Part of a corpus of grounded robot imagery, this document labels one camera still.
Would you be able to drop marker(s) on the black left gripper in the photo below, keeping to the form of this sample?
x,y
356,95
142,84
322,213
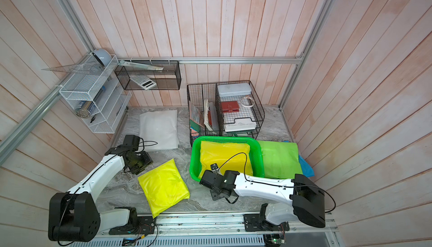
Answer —
x,y
148,161

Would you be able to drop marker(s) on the white wire mesh shelf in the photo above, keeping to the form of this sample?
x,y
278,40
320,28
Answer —
x,y
104,90

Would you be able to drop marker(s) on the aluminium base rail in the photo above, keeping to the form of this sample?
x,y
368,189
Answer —
x,y
219,229

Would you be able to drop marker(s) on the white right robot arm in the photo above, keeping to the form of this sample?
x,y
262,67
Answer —
x,y
293,198

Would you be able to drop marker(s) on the light green folded raincoat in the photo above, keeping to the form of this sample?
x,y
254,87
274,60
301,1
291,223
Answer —
x,y
280,159

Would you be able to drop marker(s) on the green plastic perforated basket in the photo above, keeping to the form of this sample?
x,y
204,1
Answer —
x,y
255,154

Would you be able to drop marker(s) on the blue folded raincoat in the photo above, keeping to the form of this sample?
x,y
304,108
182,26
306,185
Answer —
x,y
306,167

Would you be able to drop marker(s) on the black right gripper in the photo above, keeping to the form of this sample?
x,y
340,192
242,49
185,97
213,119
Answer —
x,y
214,196

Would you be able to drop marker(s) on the neon yellow raincoat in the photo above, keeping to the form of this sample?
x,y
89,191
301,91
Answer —
x,y
163,187

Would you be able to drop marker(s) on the white calculator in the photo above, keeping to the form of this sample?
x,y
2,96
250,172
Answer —
x,y
144,82

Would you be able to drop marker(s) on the white plastic pencil case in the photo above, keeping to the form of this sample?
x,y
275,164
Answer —
x,y
236,89

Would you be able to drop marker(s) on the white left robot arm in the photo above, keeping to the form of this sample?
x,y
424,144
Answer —
x,y
73,215

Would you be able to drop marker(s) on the white folded raincoat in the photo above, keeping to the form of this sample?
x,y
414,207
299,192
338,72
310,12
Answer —
x,y
159,130

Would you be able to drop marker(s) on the black wire desk organizer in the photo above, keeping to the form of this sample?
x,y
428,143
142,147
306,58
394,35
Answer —
x,y
207,118

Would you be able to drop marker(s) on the clear plastic triangle ruler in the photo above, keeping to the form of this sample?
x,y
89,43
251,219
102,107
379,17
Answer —
x,y
87,68

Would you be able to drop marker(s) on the grey tape roll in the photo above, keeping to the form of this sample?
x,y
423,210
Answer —
x,y
102,56

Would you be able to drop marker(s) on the black wire wall basket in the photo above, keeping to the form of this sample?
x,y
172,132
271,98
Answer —
x,y
167,79

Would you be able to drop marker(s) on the red wallet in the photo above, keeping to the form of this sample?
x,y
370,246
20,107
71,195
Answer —
x,y
230,106

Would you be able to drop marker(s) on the clear straight ruler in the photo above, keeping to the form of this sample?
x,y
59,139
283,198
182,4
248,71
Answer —
x,y
139,66

